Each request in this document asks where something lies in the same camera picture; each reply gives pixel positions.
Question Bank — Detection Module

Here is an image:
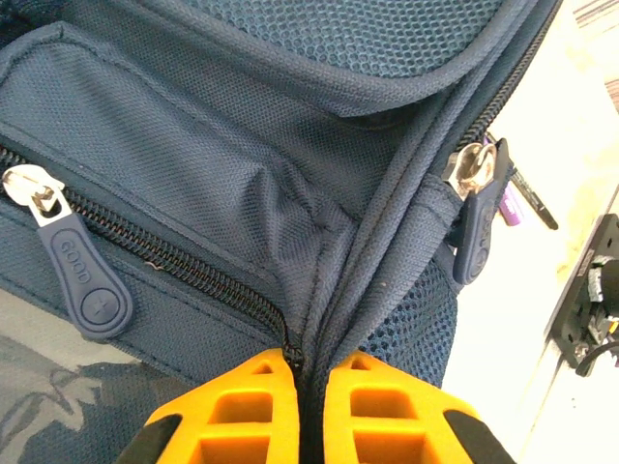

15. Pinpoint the purple highlighter pen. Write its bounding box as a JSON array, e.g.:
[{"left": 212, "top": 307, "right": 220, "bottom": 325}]
[{"left": 497, "top": 186, "right": 526, "bottom": 228}]

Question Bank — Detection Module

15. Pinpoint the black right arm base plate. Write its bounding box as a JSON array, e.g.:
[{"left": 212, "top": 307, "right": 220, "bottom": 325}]
[{"left": 545, "top": 212, "right": 619, "bottom": 378}]

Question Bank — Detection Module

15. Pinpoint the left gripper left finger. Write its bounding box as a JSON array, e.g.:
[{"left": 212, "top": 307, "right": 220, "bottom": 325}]
[{"left": 114, "top": 348, "right": 304, "bottom": 464}]

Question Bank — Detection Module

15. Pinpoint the black marker pen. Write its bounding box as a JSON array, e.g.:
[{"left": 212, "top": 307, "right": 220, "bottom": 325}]
[{"left": 510, "top": 163, "right": 560, "bottom": 231}]

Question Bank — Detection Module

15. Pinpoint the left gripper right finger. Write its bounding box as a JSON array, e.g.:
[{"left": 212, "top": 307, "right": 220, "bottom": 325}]
[{"left": 321, "top": 350, "right": 518, "bottom": 464}]

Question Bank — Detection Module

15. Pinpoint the navy blue backpack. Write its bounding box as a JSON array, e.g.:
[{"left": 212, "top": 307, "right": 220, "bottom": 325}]
[{"left": 0, "top": 0, "right": 565, "bottom": 464}]

